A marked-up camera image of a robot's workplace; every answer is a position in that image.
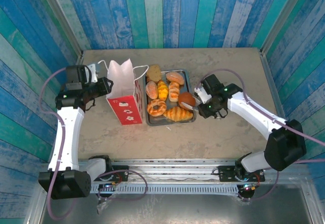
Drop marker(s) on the yellow ridged bread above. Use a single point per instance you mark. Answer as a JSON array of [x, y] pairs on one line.
[[163, 90]]

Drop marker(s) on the dark green-brown bread loaf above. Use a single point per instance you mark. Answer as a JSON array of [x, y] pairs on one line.
[[154, 72]]

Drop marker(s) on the red and white paper bag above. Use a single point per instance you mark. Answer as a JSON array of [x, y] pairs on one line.
[[124, 109]]

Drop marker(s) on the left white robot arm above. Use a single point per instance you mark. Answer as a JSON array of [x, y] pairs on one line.
[[66, 137]]

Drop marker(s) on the oval sugar-glazed orange bun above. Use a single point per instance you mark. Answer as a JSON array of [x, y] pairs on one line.
[[151, 90], [175, 78]]

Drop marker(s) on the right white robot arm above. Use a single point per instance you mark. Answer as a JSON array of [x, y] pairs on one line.
[[254, 112]]

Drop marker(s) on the white-tipped metal tongs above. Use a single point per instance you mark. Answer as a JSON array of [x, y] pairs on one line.
[[188, 106]]

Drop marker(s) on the braided striped bread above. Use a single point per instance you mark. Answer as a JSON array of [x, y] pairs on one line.
[[174, 92]]

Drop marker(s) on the golden croissant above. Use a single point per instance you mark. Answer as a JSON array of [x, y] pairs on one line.
[[177, 114]]

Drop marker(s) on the metal lower shelf plate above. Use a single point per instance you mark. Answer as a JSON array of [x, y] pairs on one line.
[[203, 208]]

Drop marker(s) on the aluminium frame post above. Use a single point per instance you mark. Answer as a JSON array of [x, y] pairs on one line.
[[63, 20], [282, 18]]

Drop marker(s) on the metal baking tray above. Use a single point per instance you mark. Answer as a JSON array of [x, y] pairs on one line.
[[153, 120]]

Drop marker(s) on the controller board with lights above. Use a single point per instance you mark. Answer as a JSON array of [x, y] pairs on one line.
[[109, 185], [247, 187]]

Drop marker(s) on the small black base plate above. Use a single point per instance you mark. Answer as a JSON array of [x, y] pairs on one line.
[[123, 169]]

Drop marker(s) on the long black base plate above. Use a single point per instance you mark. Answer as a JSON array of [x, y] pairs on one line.
[[226, 174]]

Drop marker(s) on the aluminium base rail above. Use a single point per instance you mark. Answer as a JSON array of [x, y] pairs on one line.
[[177, 169]]

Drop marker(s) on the round dark brown bun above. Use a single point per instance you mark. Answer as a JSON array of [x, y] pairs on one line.
[[186, 97]]

